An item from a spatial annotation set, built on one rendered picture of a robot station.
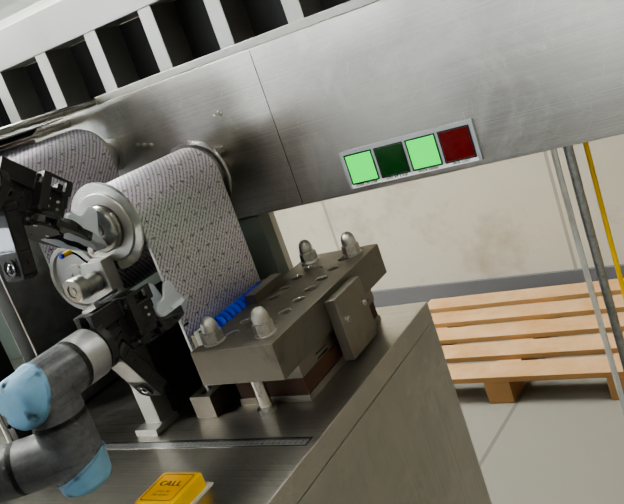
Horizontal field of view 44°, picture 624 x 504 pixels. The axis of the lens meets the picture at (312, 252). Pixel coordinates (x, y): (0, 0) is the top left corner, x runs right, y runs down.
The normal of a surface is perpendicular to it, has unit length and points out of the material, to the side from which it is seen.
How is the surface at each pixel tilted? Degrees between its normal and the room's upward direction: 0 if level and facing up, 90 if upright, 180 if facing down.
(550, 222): 90
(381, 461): 90
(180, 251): 90
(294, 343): 90
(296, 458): 0
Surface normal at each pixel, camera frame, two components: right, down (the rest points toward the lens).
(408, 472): 0.83, -0.15
